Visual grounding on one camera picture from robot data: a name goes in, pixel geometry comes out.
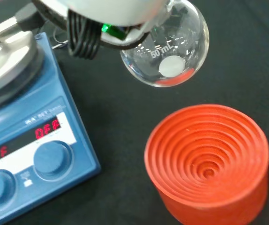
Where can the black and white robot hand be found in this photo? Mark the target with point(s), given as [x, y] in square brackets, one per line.
[106, 11]

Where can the heater with blue base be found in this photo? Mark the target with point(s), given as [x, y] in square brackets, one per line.
[43, 100]

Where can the black bench cloth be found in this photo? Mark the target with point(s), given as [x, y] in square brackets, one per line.
[242, 70]

